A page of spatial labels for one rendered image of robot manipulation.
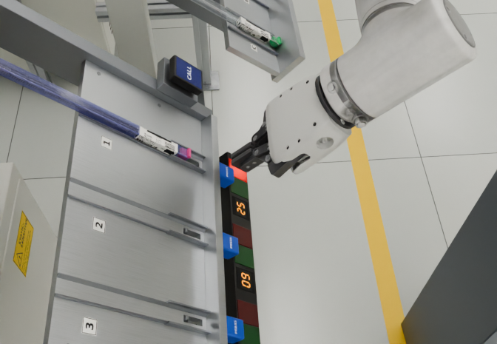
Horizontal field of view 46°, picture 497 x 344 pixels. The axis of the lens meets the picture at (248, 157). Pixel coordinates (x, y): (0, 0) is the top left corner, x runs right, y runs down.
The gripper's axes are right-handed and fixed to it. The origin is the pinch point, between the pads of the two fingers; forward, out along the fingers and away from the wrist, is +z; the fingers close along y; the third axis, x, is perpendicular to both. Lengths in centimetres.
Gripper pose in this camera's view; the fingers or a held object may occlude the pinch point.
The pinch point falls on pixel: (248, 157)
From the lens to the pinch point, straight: 78.2
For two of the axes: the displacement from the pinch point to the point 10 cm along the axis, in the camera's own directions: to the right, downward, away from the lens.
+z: -7.0, 4.5, 5.5
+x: -7.1, -3.7, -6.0
